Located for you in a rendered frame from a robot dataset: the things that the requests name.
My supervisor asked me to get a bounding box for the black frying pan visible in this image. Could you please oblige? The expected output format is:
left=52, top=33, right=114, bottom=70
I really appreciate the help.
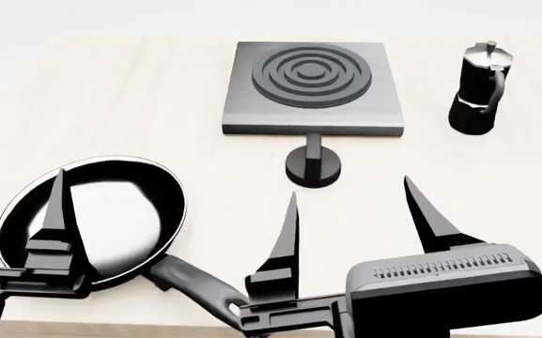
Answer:
left=0, top=153, right=249, bottom=332

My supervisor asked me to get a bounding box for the black silver moka pot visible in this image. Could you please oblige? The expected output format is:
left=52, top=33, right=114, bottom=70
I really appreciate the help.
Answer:
left=447, top=39, right=517, bottom=136

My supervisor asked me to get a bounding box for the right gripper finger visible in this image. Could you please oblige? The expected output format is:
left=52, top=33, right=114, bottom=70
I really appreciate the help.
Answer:
left=244, top=191, right=302, bottom=301
left=403, top=175, right=488, bottom=255

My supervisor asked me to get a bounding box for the black round stove knob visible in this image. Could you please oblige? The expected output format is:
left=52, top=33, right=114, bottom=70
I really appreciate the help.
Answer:
left=285, top=132, right=344, bottom=189

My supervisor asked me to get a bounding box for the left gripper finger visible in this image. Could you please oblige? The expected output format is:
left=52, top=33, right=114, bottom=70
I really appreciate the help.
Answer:
left=23, top=167, right=95, bottom=287

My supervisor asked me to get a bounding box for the grey square electric stove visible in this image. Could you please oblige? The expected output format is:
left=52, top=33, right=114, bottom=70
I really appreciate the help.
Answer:
left=221, top=40, right=406, bottom=138

